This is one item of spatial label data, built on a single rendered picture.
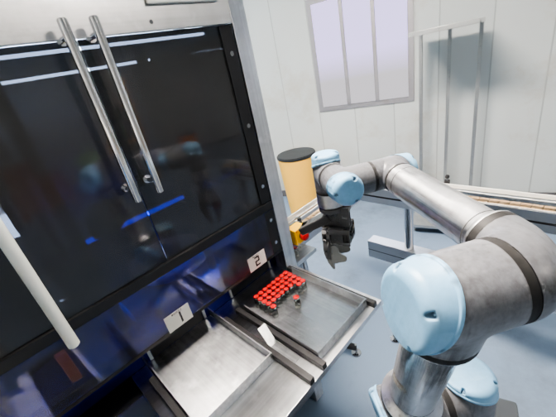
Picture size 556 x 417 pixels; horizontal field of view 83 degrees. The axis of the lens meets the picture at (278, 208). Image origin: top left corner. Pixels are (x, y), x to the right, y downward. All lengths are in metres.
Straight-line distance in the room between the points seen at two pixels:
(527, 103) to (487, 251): 3.17
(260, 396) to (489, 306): 0.70
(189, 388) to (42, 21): 0.96
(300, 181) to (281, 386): 2.69
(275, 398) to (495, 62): 3.16
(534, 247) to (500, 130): 3.16
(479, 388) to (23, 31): 1.14
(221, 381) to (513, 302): 0.80
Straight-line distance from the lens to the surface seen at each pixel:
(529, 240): 0.50
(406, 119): 3.58
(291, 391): 0.98
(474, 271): 0.44
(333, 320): 1.11
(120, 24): 0.92
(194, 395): 1.06
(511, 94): 3.56
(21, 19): 0.87
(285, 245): 1.29
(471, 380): 0.83
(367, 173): 0.76
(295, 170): 3.39
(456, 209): 0.60
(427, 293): 0.41
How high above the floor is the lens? 1.68
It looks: 25 degrees down
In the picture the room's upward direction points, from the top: 12 degrees counter-clockwise
